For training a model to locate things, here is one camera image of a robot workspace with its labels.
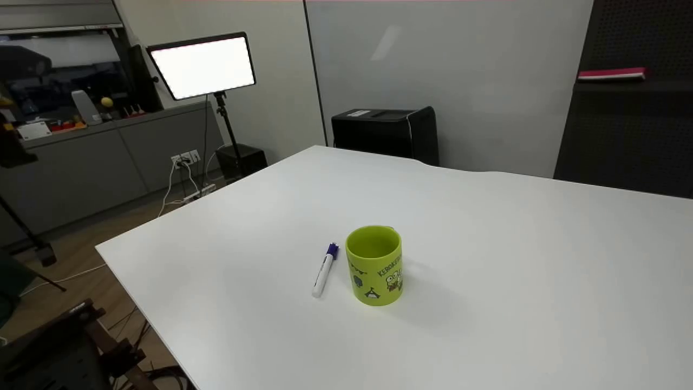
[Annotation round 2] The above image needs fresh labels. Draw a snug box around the white marker pen blue cap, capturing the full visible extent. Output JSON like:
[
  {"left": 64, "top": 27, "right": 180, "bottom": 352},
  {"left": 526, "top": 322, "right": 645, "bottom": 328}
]
[{"left": 311, "top": 242, "right": 341, "bottom": 297}]

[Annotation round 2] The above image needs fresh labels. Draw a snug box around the green ceramic mug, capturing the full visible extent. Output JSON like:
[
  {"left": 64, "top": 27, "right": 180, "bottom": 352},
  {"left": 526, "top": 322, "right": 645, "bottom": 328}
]
[{"left": 347, "top": 225, "right": 403, "bottom": 306}]

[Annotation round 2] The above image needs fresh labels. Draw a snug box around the black computer tower case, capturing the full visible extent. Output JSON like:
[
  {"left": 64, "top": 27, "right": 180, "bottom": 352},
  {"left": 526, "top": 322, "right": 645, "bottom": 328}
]
[{"left": 331, "top": 107, "right": 440, "bottom": 164}]

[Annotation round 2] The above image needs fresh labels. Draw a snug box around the black light stand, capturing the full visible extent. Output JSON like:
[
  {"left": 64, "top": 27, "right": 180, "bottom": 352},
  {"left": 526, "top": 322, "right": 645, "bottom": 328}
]
[{"left": 215, "top": 91, "right": 267, "bottom": 181}]

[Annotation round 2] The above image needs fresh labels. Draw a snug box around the bright studio light panel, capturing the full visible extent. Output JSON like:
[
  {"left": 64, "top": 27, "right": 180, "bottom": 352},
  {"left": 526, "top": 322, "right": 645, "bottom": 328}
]
[{"left": 148, "top": 32, "right": 255, "bottom": 99}]

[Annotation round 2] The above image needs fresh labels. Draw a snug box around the grey cabinet counter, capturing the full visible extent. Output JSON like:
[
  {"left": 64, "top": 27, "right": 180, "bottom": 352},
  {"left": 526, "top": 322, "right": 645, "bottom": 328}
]
[{"left": 0, "top": 103, "right": 220, "bottom": 237}]

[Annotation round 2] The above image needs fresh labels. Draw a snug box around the pink book on shelf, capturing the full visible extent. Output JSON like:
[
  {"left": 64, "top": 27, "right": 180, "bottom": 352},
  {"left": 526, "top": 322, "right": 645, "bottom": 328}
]
[{"left": 575, "top": 68, "right": 648, "bottom": 82}]

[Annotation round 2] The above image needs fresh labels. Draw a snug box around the black tall shelf unit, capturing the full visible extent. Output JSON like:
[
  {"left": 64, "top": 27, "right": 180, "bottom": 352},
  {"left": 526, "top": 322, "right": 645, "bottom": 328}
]
[{"left": 555, "top": 0, "right": 693, "bottom": 197}]

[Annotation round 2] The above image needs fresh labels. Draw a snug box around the black tripod leg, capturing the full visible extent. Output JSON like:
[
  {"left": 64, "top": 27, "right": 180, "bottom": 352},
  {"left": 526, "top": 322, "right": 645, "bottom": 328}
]
[{"left": 0, "top": 195, "right": 57, "bottom": 266}]

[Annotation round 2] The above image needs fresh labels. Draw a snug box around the white wall power socket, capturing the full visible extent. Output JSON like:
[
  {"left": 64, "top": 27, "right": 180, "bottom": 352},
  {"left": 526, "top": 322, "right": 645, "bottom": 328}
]
[{"left": 172, "top": 150, "right": 201, "bottom": 167}]

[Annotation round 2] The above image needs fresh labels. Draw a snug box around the white power cable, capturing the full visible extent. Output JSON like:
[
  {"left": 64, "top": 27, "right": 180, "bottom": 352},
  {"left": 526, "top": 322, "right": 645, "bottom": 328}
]
[{"left": 158, "top": 157, "right": 218, "bottom": 218}]

